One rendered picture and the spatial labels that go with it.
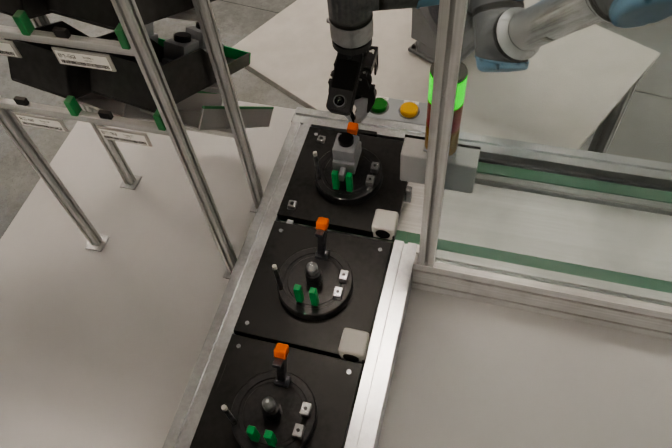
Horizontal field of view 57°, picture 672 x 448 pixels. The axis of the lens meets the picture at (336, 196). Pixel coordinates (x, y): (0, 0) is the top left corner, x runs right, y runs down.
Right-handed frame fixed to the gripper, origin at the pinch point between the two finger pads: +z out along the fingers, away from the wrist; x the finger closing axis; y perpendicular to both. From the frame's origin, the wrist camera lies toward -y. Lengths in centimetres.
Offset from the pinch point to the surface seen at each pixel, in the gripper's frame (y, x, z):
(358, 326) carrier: -38.0, -9.7, 10.2
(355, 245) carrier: -21.9, -5.2, 10.3
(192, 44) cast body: -7.4, 25.9, -22.2
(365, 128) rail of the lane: 8.3, 0.0, 11.3
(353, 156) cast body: -8.8, -2.1, -0.2
